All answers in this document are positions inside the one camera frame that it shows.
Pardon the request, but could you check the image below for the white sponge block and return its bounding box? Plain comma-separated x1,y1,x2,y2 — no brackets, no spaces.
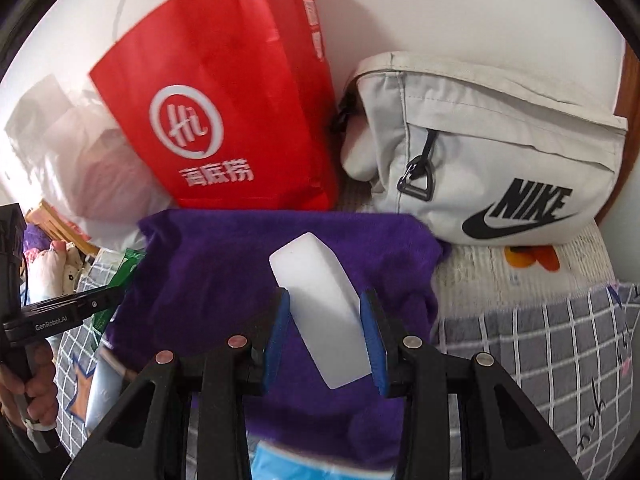
269,232,371,390

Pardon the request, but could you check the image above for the green wet wipes pack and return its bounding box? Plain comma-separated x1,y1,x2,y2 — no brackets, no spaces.
92,249,145,336

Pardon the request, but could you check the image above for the person's left hand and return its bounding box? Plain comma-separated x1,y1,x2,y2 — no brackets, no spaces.
0,341,58,431

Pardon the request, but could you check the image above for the purple towel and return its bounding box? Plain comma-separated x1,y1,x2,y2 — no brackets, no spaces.
105,209,449,469

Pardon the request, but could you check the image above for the brown star patch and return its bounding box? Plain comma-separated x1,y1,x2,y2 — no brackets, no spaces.
65,358,96,424

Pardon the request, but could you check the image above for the dark green tea tin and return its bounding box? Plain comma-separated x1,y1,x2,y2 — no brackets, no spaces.
85,346,137,434

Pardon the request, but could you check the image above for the wooden headboard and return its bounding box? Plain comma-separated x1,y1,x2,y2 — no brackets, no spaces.
25,200,100,257

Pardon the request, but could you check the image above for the blue tissue pack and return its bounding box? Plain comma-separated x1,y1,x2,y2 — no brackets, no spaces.
250,442,394,480

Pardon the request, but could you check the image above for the white Miniso plastic bag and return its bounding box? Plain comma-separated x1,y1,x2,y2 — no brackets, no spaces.
4,74,172,252

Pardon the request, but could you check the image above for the grey checkered blanket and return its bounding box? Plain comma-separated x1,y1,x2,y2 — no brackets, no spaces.
54,249,640,480

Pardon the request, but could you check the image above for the grey Nike waist bag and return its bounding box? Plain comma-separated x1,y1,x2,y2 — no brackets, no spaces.
341,52,627,246

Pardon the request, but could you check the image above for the red paper shopping bag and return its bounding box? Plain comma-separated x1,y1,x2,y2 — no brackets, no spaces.
90,0,341,210

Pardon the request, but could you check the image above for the brown wooden door frame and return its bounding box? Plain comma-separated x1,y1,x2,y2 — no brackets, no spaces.
594,41,640,226

